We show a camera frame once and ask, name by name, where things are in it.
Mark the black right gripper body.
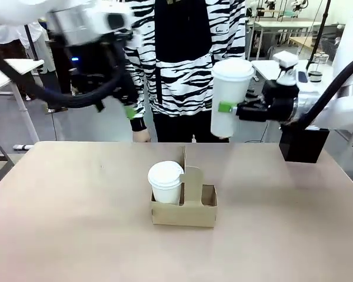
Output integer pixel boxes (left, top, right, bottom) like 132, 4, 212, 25
262, 79, 300, 123

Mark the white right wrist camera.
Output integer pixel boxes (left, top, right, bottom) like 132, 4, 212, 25
272, 50, 300, 86

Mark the white side table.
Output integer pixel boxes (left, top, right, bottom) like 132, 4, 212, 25
0, 58, 45, 143

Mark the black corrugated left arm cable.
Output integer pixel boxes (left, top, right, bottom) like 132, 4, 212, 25
0, 32, 138, 114

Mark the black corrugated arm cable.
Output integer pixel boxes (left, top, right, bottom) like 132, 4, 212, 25
0, 32, 138, 114
298, 52, 353, 130

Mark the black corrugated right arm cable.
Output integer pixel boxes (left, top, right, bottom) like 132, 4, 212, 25
298, 52, 353, 130

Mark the person's right hand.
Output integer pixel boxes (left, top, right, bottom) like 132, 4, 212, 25
132, 129, 151, 143

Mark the black tripod pole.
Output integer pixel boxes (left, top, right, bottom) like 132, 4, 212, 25
311, 0, 333, 61

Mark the brown cardboard drink carrier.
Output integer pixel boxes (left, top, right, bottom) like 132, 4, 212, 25
150, 145, 219, 229

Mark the white background table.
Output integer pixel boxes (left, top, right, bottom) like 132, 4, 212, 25
251, 17, 347, 61

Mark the person's zebra striped hoodie torso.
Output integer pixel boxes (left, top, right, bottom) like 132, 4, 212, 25
125, 0, 248, 143

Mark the black box under right arm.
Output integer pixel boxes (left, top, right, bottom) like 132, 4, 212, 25
278, 125, 330, 164

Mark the glass french press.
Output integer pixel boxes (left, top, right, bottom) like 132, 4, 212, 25
307, 52, 329, 83

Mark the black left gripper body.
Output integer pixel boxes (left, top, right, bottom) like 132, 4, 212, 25
111, 43, 139, 107

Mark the white paper cup with lid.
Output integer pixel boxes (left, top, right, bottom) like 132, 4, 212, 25
209, 58, 255, 139
147, 160, 185, 205

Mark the person's left forearm striped sleeve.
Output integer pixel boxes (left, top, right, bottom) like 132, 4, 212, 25
207, 0, 249, 115

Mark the black machine with blue light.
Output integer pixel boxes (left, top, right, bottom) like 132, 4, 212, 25
49, 41, 88, 99

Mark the person's right forearm striped sleeve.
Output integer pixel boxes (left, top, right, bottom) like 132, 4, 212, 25
124, 29, 158, 133

